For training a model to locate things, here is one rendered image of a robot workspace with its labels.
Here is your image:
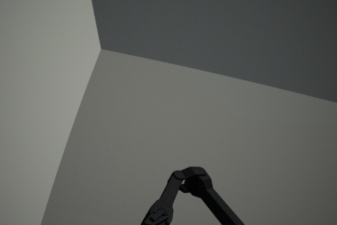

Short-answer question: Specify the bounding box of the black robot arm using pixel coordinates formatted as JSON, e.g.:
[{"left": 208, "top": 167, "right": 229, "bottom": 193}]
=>
[{"left": 141, "top": 167, "right": 245, "bottom": 225}]

